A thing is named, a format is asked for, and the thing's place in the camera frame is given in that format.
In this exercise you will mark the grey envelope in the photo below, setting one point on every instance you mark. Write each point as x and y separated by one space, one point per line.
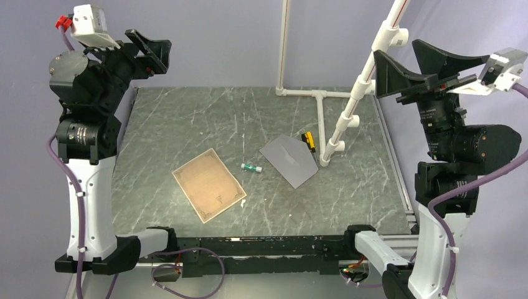
291 158

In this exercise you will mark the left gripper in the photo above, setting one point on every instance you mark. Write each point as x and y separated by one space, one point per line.
156 51

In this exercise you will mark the white PVC pipe frame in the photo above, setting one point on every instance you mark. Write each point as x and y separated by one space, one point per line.
390 34

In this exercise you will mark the yellow black screwdriver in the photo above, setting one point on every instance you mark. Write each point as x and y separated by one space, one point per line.
309 140

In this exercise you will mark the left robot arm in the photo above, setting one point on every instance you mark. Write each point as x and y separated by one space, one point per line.
90 85

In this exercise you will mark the green glue stick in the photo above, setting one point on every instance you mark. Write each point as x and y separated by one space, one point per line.
251 168

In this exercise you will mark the tan lined letter paper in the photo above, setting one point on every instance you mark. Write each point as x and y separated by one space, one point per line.
208 185

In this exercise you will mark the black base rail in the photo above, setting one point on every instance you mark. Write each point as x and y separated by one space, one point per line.
323 254

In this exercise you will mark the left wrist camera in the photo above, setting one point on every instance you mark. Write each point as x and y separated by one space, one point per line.
87 25

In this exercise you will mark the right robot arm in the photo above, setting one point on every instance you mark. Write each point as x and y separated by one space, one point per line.
463 158

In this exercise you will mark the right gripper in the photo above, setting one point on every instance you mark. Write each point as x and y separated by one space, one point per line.
391 77

